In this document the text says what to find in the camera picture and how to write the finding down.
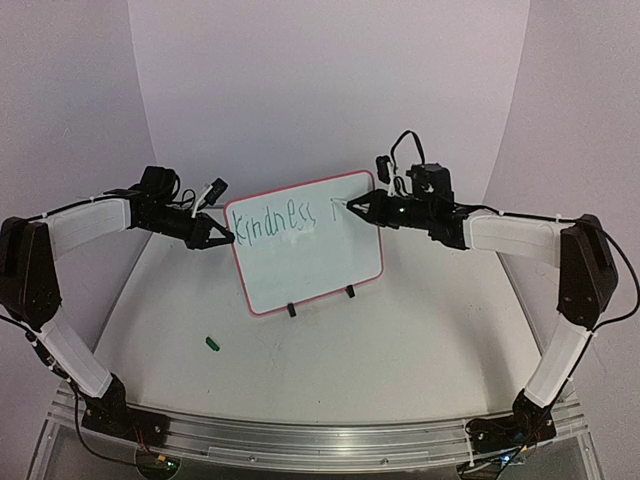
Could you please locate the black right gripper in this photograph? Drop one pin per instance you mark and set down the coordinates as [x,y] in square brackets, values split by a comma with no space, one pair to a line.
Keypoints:
[382,210]

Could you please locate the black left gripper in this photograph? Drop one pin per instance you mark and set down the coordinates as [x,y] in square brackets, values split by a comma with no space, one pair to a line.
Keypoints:
[199,234]

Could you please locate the pink-framed whiteboard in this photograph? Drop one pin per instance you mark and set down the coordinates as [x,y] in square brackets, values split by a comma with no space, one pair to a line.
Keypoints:
[293,245]

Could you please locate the green marker cap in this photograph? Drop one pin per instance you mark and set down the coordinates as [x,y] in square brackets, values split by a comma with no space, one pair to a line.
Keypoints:
[212,344]

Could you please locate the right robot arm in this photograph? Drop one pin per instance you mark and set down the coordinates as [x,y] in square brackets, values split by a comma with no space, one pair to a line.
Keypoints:
[579,250]

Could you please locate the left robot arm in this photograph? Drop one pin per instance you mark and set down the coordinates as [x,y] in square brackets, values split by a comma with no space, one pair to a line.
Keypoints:
[31,247]

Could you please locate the right whiteboard stand foot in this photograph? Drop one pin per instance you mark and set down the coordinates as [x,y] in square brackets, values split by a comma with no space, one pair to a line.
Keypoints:
[350,291]

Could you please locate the whiteboard stand foot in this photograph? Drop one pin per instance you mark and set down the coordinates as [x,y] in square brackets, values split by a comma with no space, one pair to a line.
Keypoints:
[291,310]
[350,291]

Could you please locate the left whiteboard stand foot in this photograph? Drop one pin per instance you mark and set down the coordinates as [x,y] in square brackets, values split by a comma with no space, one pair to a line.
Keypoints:
[291,310]

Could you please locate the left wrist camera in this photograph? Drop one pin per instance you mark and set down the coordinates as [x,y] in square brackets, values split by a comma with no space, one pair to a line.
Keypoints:
[211,193]

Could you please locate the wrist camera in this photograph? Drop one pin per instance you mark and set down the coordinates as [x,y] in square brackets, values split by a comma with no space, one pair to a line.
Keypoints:
[211,193]
[387,174]

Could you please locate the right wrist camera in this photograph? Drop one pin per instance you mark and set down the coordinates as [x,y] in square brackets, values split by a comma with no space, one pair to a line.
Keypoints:
[387,174]

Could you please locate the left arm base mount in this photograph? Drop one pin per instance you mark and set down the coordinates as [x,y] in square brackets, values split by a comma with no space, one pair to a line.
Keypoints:
[112,416]

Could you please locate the aluminium front rail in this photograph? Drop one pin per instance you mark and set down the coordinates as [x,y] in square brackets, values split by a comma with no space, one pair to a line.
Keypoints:
[179,446]

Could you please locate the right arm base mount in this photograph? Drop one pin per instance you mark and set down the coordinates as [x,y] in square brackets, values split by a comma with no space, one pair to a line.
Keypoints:
[527,425]

